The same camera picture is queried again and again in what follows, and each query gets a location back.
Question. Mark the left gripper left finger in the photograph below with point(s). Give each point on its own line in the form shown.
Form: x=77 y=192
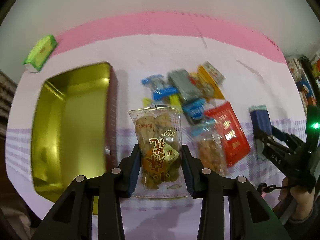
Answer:
x=71 y=215

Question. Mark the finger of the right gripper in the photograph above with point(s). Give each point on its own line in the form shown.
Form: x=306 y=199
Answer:
x=292 y=141
x=261 y=137

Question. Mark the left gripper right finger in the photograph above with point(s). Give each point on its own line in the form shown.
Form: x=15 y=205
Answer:
x=250 y=216

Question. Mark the blue teal snack pack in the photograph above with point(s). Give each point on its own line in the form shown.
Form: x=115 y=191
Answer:
x=260 y=120

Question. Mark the red cake snack pack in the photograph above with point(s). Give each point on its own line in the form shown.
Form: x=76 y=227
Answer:
x=234 y=142

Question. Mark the orange crispy bar pack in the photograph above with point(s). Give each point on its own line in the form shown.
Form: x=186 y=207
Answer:
x=209 y=146

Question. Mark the yellow pyramid snack pouch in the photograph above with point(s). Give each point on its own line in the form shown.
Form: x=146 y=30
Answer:
x=206 y=84

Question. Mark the light blue small candy pack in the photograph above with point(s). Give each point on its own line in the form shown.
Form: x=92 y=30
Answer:
x=195 y=109

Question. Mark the grey sesame bar pack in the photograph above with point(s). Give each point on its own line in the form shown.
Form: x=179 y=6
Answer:
x=180 y=80

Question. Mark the clear fried twist snack bag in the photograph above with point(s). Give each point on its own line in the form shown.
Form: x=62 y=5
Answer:
x=159 y=136

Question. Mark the yellow-ended small candy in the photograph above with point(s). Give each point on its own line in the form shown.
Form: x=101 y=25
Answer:
x=172 y=100

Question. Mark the blue-ended clear candy pack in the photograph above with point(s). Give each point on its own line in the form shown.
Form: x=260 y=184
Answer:
x=159 y=87

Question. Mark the maroon gold toffee tin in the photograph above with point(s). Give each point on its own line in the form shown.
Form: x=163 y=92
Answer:
x=74 y=128

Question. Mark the bamboo-pattern curtain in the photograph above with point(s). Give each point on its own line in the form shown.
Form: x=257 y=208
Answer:
x=7 y=92

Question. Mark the green tissue pack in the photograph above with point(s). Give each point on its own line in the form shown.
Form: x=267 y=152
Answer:
x=40 y=53

